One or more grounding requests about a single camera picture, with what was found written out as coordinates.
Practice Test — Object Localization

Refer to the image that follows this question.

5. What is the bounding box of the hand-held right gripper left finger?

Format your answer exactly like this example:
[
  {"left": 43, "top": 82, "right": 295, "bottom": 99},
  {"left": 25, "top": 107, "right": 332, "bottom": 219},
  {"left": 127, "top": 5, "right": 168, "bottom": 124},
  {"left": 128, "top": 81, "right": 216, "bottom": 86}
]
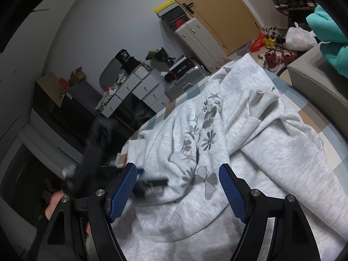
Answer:
[{"left": 37, "top": 162, "right": 138, "bottom": 261}]

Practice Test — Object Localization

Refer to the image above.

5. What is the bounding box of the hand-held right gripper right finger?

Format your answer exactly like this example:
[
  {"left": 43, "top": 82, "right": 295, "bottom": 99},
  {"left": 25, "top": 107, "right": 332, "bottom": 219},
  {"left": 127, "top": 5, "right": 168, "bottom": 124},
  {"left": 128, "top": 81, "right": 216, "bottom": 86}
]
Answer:
[{"left": 218, "top": 163, "right": 316, "bottom": 261}]

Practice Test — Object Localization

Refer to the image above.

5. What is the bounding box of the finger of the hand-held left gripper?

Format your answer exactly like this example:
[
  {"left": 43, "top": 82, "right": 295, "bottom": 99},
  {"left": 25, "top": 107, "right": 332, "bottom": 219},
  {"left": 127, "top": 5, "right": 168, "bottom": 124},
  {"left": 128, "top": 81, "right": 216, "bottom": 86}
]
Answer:
[{"left": 133, "top": 178, "right": 169, "bottom": 199}]

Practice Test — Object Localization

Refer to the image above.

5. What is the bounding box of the light grey hoodie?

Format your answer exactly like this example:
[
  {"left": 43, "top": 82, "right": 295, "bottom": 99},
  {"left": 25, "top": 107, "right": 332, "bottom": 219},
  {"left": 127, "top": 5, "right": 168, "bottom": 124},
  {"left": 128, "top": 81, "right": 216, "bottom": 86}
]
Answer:
[{"left": 110, "top": 52, "right": 348, "bottom": 261}]

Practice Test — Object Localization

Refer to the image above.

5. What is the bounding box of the person's left hand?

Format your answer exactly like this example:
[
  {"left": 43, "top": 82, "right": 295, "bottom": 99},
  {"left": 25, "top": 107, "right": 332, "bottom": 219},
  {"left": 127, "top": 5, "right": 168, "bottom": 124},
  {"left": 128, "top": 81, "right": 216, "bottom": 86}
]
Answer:
[{"left": 44, "top": 192, "right": 72, "bottom": 221}]

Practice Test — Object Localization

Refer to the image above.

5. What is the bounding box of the pile of crumpled papers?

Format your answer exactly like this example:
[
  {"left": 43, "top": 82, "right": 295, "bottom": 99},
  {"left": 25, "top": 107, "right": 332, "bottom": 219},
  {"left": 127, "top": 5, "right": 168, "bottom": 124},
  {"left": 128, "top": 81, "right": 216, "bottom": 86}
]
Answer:
[{"left": 96, "top": 73, "right": 128, "bottom": 110}]

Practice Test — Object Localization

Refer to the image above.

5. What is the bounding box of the black duffel bag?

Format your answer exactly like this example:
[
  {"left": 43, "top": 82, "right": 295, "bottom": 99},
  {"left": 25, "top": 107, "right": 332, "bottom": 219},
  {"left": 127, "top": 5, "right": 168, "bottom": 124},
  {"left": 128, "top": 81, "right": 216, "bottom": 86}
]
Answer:
[{"left": 130, "top": 98, "right": 155, "bottom": 123}]

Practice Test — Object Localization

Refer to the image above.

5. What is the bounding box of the flat cardboard sheet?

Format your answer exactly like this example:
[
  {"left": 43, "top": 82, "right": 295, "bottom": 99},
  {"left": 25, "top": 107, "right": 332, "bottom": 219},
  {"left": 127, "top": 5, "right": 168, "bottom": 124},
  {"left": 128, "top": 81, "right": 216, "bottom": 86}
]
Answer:
[{"left": 35, "top": 72, "right": 68, "bottom": 107}]

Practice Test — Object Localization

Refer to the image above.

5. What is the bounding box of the open cardboard box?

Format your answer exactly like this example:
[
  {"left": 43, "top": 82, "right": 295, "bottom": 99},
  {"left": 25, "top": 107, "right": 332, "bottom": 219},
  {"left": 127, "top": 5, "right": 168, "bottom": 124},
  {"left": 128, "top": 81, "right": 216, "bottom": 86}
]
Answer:
[{"left": 69, "top": 67, "right": 86, "bottom": 86}]

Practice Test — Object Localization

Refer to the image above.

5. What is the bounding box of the grey rounded board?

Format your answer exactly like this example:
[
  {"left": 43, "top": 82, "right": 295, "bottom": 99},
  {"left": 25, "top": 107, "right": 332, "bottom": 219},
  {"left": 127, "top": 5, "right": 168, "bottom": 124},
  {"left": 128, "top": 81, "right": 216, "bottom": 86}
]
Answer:
[{"left": 99, "top": 59, "right": 128, "bottom": 90}]

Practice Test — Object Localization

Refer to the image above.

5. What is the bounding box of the white desk with drawers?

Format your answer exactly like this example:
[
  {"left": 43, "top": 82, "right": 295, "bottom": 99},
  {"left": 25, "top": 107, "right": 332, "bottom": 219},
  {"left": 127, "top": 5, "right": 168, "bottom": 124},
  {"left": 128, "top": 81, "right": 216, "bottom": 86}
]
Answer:
[{"left": 99, "top": 65, "right": 170, "bottom": 119}]

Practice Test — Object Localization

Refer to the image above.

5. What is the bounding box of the checkered bed sheet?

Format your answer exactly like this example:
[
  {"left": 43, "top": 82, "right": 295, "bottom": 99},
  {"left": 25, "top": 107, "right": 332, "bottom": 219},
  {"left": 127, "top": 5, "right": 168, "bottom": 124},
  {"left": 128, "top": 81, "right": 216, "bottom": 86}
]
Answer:
[{"left": 117, "top": 60, "right": 348, "bottom": 185}]

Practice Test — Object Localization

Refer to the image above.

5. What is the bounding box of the black box white print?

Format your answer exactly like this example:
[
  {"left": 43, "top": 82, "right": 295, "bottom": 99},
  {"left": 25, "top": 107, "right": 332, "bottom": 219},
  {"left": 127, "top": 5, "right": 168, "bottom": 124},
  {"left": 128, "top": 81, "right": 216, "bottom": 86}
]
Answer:
[{"left": 115, "top": 49, "right": 131, "bottom": 66}]

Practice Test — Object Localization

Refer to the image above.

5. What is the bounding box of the silver suitcase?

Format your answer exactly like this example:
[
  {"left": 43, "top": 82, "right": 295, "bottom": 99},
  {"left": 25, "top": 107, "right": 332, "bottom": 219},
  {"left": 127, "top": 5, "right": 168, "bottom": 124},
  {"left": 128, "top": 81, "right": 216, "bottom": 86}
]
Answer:
[{"left": 164, "top": 65, "right": 210, "bottom": 101}]

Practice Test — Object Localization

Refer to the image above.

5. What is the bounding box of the black and red shoe box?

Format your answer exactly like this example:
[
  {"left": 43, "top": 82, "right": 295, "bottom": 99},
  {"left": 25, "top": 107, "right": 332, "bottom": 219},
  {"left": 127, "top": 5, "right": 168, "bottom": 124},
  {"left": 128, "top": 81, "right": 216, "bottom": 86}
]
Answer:
[{"left": 166, "top": 57, "right": 195, "bottom": 80}]

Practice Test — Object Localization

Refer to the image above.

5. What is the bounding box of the dark wrapped flower bouquet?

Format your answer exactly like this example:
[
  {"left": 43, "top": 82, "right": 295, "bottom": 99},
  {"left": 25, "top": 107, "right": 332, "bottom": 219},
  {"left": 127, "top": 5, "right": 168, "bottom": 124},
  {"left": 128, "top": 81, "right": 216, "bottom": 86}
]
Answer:
[{"left": 145, "top": 47, "right": 177, "bottom": 66}]

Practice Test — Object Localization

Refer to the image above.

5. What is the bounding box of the scattered pile of shoes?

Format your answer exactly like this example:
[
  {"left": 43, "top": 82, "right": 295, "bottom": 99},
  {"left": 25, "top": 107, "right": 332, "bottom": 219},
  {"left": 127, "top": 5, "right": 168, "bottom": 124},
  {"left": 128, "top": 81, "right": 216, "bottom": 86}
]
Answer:
[{"left": 257, "top": 26, "right": 299, "bottom": 72}]

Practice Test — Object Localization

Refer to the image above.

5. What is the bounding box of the grey door mat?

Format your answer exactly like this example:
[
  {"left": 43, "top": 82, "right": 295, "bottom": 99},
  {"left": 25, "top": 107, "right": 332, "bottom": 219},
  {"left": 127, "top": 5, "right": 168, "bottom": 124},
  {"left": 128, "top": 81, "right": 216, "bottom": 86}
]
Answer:
[{"left": 236, "top": 43, "right": 251, "bottom": 57}]

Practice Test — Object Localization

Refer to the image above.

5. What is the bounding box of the white suitcase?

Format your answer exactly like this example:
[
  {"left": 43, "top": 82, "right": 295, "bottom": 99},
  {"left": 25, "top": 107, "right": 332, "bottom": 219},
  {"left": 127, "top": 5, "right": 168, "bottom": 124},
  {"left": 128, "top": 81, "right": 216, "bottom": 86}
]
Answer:
[{"left": 175, "top": 18, "right": 226, "bottom": 74}]

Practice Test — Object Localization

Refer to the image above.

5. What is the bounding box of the orange plastic bag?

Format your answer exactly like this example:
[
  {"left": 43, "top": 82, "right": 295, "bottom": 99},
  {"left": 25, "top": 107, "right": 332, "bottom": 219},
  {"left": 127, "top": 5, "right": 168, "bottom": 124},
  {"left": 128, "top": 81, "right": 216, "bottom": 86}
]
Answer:
[{"left": 250, "top": 33, "right": 265, "bottom": 53}]

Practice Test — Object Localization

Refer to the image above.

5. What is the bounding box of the black shoe box red logo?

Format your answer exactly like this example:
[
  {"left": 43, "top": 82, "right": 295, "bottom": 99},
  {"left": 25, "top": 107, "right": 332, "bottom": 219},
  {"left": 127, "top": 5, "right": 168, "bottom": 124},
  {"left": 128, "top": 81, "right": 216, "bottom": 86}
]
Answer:
[{"left": 169, "top": 16, "right": 191, "bottom": 32}]

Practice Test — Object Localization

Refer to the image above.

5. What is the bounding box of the yellow shoe box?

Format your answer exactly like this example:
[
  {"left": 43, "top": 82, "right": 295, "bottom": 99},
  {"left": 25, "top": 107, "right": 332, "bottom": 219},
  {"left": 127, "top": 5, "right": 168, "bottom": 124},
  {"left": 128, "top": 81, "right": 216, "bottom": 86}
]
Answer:
[{"left": 154, "top": 0, "right": 177, "bottom": 15}]

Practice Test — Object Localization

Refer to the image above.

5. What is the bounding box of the white plastic bag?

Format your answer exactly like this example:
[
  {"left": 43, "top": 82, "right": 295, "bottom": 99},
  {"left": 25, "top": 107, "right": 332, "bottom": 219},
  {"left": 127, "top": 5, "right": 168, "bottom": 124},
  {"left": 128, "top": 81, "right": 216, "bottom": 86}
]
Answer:
[{"left": 285, "top": 22, "right": 318, "bottom": 52}]

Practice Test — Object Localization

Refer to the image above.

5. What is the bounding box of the teal cloth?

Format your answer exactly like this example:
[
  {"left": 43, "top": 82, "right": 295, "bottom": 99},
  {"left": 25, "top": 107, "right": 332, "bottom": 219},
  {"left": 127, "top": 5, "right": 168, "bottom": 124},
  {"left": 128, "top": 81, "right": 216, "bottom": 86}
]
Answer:
[{"left": 306, "top": 4, "right": 348, "bottom": 78}]

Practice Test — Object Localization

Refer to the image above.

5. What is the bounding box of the wooden door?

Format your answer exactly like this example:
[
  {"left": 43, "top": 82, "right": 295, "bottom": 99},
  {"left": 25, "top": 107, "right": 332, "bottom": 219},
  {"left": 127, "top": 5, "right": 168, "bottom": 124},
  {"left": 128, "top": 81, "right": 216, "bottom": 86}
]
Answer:
[{"left": 141, "top": 0, "right": 263, "bottom": 56}]

